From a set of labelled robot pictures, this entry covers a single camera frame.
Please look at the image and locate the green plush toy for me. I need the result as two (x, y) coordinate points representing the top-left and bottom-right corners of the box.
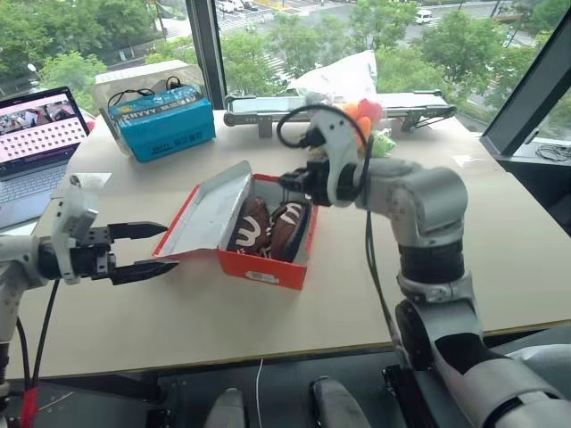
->
(371, 132), (399, 159)

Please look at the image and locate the thin black cable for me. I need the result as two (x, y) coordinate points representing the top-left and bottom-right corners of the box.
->
(106, 76), (182, 109)

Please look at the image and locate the grey rounded shape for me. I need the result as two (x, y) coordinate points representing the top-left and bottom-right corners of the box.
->
(203, 387), (247, 428)
(309, 375), (372, 428)

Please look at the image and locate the dark window pillar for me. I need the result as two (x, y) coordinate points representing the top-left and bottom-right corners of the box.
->
(185, 0), (227, 111)

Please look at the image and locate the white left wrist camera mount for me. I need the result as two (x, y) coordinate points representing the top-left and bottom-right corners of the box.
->
(50, 175), (100, 285)

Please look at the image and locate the orange plush toy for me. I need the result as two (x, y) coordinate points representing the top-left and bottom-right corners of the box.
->
(340, 98), (385, 149)

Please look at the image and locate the silver laptop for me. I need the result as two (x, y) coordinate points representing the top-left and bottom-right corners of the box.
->
(0, 86), (93, 232)

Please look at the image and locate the orange cardboard shoebox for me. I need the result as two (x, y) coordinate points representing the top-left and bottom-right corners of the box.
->
(152, 160), (319, 292)

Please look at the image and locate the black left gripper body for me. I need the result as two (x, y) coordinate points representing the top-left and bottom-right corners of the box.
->
(69, 226), (118, 282)

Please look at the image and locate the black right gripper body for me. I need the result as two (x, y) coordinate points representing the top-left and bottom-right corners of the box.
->
(293, 159), (335, 208)

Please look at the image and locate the white plastic bag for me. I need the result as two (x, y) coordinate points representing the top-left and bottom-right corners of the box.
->
(285, 49), (380, 107)

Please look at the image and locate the white foam box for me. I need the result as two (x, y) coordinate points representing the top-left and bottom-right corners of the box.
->
(92, 59), (207, 118)

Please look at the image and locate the blue cardboard box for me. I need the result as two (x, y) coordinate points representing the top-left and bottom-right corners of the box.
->
(107, 86), (217, 163)

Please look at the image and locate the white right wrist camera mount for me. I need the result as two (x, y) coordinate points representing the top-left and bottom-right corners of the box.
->
(310, 106), (363, 210)

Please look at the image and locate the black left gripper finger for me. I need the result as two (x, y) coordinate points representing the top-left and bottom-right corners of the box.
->
(110, 260), (180, 286)
(107, 221), (170, 243)

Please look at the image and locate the thin white cord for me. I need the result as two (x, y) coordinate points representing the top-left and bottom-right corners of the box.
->
(255, 356), (265, 428)

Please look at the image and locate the brown shoe with white logo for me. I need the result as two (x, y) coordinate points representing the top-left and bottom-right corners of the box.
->
(226, 195), (273, 259)
(269, 201), (312, 264)

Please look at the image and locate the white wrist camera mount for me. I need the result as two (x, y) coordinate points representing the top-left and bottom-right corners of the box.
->
(50, 175), (100, 285)
(310, 106), (363, 210)

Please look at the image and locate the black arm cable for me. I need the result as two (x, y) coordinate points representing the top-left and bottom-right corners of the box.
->
(276, 103), (405, 360)
(15, 278), (62, 392)

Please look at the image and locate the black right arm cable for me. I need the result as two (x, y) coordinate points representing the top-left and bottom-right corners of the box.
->
(276, 103), (405, 360)

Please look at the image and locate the dark slanted window frame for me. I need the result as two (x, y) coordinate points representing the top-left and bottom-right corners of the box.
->
(478, 25), (571, 162)

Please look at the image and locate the small grey conveyor belt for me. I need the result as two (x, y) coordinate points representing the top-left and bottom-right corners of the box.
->
(222, 90), (459, 139)

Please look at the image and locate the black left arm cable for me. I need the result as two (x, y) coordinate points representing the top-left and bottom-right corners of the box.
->
(15, 278), (62, 392)

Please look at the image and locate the red tape strip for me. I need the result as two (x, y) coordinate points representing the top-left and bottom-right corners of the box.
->
(19, 386), (39, 428)

